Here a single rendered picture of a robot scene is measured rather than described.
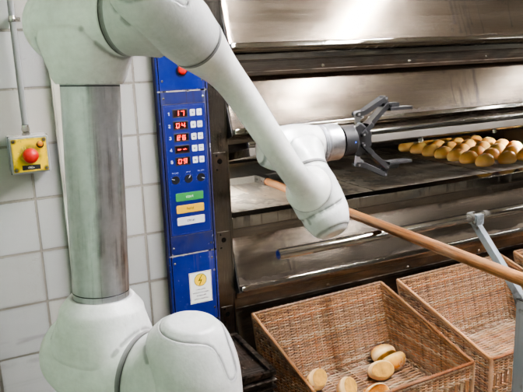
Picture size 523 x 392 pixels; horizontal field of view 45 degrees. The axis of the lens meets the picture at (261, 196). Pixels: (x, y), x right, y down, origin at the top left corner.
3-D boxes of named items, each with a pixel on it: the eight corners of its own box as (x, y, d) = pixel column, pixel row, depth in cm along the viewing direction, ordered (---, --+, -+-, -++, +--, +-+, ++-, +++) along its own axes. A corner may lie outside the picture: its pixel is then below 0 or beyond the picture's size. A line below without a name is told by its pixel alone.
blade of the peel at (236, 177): (315, 173, 270) (315, 167, 269) (194, 190, 246) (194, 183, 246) (276, 162, 301) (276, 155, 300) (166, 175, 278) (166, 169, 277)
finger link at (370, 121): (356, 137, 155) (352, 133, 155) (383, 104, 157) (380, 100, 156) (364, 138, 152) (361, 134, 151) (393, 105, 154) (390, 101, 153)
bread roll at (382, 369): (398, 376, 214) (391, 378, 219) (392, 356, 216) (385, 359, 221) (373, 383, 210) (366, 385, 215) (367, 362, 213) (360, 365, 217)
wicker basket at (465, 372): (250, 386, 216) (247, 311, 210) (380, 345, 241) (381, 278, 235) (329, 463, 174) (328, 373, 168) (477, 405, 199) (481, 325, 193)
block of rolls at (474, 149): (394, 150, 322) (394, 140, 321) (465, 141, 342) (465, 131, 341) (483, 168, 269) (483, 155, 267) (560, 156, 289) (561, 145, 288)
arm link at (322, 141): (301, 140, 155) (321, 183, 149) (244, 146, 148) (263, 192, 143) (317, 112, 147) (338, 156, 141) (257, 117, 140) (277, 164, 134)
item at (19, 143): (9, 171, 171) (5, 134, 169) (47, 167, 175) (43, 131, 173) (12, 176, 164) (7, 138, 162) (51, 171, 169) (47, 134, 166)
